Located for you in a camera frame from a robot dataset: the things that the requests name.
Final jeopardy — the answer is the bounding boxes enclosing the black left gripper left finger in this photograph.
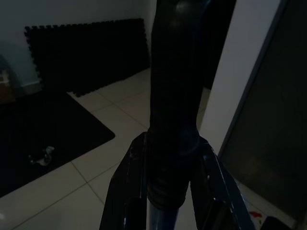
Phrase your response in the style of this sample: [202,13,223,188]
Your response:
[99,131,150,230]

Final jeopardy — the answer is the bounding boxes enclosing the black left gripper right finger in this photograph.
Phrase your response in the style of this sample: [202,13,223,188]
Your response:
[189,137,255,230]

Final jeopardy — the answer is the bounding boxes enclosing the broom with black ribbed grip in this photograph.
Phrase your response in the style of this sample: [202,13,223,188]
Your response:
[146,0,208,230]

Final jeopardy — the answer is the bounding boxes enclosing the black floor mat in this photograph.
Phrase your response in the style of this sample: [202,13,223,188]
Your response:
[0,92,116,198]

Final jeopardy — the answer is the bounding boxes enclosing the dark glass door panel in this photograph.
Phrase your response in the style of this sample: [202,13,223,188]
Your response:
[217,0,307,222]

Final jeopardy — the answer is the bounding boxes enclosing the crumpled clear plastic wrapper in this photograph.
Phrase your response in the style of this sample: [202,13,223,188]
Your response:
[27,145,55,167]

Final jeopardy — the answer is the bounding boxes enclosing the black interlocking foam mat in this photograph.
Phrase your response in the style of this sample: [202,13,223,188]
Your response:
[24,18,152,98]

